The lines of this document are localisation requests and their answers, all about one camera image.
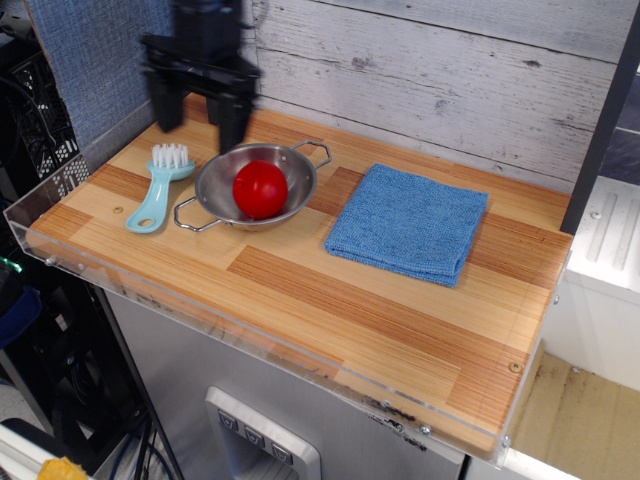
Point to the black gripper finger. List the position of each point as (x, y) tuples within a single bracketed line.
[(166, 94), (230, 108)]

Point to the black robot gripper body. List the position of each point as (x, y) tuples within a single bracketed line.
[(204, 46)]

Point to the light blue dish brush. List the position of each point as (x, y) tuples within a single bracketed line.
[(169, 162)]

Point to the steel bowl with wire handles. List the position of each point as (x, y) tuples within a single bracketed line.
[(213, 187)]

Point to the folded blue towel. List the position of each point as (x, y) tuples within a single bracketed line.
[(409, 224)]

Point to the red tomato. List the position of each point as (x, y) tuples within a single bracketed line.
[(260, 189)]

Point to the black plastic crate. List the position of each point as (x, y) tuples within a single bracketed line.
[(36, 129)]

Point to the clear acrylic table guard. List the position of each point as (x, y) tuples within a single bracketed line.
[(446, 364)]

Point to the stainless steel cabinet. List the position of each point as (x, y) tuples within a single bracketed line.
[(177, 364)]

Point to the white ridged block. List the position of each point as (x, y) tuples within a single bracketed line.
[(606, 244)]

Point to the dark grey right post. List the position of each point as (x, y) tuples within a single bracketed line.
[(615, 100)]

